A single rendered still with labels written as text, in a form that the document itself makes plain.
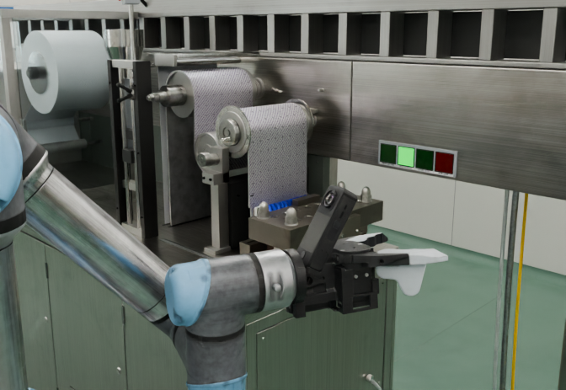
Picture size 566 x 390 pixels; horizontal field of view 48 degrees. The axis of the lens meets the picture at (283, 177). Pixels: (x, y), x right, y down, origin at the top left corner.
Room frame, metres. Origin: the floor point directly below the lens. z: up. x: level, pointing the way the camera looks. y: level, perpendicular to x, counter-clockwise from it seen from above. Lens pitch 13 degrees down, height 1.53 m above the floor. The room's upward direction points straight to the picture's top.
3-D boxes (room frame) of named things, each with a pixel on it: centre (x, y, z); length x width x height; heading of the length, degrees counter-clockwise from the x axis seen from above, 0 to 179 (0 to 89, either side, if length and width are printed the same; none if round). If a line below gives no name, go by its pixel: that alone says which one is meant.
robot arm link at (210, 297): (0.73, 0.09, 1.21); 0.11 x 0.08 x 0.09; 113
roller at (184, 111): (2.01, 0.22, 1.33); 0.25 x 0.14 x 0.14; 135
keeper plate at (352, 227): (1.68, -0.18, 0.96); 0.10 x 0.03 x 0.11; 135
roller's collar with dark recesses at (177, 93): (1.90, 0.33, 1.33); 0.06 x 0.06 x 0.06; 45
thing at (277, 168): (1.79, 0.01, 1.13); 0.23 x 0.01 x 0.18; 135
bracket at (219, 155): (1.74, 0.19, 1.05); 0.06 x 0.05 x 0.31; 135
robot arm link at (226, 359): (0.74, 0.09, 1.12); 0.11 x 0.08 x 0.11; 23
